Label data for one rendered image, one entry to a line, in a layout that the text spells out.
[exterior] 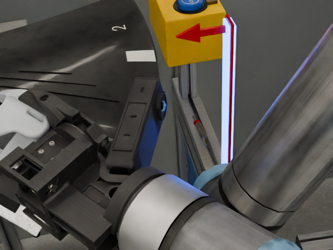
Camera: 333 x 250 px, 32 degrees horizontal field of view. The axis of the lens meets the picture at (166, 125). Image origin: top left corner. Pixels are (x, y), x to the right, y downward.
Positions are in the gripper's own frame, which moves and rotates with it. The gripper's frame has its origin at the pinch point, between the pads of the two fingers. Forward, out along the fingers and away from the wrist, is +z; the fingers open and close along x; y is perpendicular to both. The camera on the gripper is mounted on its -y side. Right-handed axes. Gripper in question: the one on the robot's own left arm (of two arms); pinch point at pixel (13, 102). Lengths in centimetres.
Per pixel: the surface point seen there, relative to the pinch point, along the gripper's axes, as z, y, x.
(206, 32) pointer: -7.7, -21.5, 2.2
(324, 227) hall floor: 4, -84, 128
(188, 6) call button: 9.2, -37.0, 13.8
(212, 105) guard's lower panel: 37, -72, 79
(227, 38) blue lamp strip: -9.6, -22.7, 3.1
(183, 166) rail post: 16, -36, 57
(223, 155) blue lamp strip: -8.9, -21.1, 22.3
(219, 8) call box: 5.9, -40.4, 15.1
